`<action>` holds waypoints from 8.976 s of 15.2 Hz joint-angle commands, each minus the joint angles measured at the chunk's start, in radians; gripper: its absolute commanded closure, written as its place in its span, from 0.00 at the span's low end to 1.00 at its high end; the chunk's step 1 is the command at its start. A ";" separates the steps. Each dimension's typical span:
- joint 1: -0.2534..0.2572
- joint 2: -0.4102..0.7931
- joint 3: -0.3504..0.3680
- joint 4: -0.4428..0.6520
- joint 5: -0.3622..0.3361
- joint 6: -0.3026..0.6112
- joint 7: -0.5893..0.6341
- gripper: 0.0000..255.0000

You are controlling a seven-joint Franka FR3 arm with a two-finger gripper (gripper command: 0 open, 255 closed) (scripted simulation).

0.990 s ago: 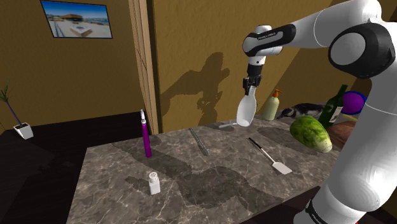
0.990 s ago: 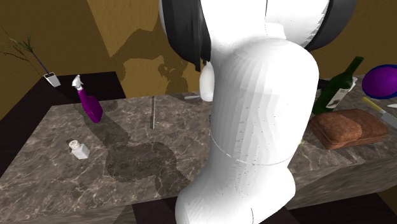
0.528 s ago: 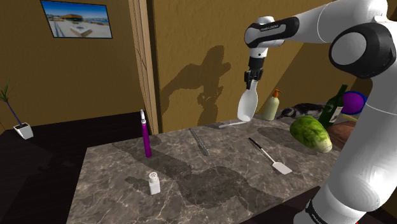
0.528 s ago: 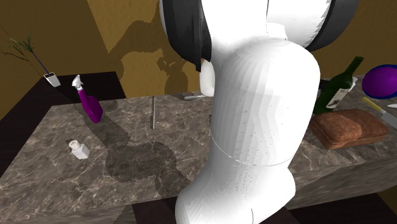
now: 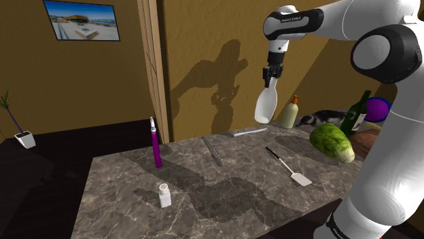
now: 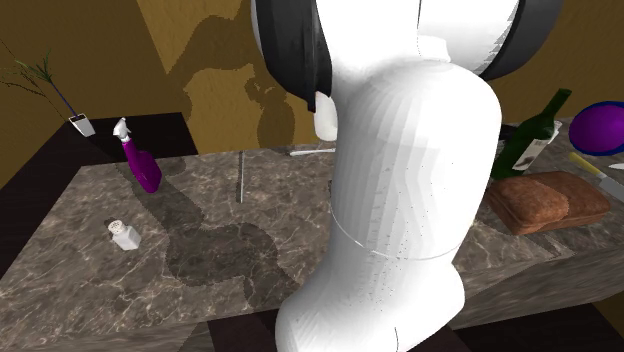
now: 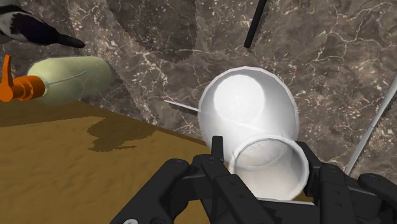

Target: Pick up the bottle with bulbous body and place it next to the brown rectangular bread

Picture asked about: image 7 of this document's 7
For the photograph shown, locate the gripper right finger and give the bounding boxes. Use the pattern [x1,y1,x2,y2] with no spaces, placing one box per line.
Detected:
[296,141,397,224]

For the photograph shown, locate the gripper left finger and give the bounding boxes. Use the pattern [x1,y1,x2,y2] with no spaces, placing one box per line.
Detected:
[109,136,275,224]

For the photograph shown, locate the white cup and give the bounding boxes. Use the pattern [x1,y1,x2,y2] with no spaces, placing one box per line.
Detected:
[228,134,310,202]

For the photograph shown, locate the long white rod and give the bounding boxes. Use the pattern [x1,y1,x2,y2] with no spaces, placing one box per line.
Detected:
[344,75,397,175]

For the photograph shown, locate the white bowl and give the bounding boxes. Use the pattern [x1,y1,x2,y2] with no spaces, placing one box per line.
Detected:
[197,66,300,163]

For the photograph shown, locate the thin white stick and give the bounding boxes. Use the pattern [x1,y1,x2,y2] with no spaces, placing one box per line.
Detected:
[164,99,200,113]

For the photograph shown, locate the black rod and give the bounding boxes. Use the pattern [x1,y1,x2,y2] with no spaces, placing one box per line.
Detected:
[243,0,268,49]

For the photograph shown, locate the green spray bottle orange nozzle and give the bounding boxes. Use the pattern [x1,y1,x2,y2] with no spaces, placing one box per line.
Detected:
[0,54,113,107]

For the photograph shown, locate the black and white bird figure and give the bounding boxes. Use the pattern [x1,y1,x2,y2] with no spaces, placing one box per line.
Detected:
[0,0,86,50]

